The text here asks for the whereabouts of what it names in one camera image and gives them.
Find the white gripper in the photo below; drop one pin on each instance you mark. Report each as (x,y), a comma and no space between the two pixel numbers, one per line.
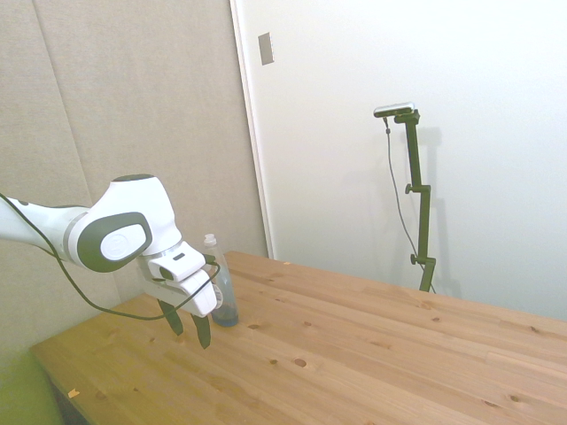
(195,296)

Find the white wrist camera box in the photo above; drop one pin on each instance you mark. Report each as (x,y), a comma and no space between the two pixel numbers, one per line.
(177,265)

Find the grey wall plate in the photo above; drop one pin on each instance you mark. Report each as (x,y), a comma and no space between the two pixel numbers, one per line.
(265,48)

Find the black camera stand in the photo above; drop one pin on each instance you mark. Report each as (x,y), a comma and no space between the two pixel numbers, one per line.
(420,199)

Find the white door frame strip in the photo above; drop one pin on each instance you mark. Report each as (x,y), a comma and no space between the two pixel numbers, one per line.
(252,128)

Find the clear dish soap bottle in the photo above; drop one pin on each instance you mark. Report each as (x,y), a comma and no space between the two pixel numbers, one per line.
(226,301)

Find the grey stereo camera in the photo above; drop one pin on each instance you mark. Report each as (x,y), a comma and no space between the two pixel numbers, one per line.
(394,109)

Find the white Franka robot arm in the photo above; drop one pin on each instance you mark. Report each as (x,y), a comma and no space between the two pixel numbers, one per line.
(128,208)

